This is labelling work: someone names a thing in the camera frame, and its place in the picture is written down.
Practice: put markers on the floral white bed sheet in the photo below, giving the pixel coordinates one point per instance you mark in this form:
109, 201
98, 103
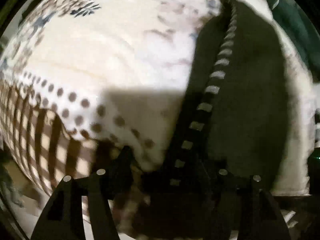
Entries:
99, 85

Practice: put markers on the dark green folded clothing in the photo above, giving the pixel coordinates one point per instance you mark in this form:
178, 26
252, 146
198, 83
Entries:
300, 30

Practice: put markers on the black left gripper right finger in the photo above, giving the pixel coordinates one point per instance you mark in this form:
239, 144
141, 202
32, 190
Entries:
239, 199

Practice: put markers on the black garment with striped trim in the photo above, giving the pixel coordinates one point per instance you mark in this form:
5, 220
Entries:
235, 112

